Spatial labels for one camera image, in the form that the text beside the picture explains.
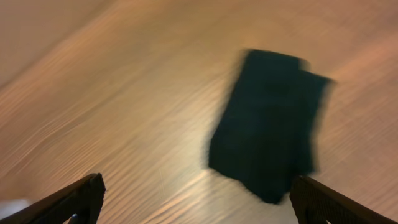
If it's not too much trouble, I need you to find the black cloth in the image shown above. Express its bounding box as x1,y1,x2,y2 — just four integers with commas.
208,49,333,204

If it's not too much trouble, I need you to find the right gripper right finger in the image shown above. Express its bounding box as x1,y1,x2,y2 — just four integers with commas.
289,177,397,224

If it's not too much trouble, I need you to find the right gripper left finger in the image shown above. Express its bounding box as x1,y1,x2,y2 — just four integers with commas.
1,173,106,224

